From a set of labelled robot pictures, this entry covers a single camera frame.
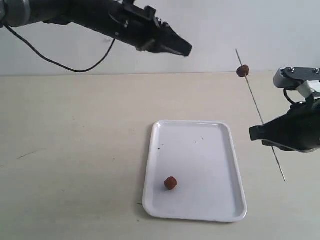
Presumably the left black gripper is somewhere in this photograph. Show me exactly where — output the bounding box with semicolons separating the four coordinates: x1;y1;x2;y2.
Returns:
72;0;194;57

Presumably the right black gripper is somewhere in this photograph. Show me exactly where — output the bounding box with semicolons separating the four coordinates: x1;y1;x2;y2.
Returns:
249;93;320;153

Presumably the dark red cherry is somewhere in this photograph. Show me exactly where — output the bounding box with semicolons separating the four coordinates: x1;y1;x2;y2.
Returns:
236;64;250;78

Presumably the thin metal skewer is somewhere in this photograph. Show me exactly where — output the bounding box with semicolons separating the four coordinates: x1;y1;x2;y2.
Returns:
235;49;286;182

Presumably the brown meat chunk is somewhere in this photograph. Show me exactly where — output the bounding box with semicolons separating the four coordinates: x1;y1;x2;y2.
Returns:
163;176;178;191

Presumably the white rectangular plastic tray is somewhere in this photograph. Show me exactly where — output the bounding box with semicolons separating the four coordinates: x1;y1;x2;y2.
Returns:
142;120;248;223

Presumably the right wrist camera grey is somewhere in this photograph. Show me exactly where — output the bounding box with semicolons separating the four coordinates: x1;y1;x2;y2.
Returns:
273;67;320;99

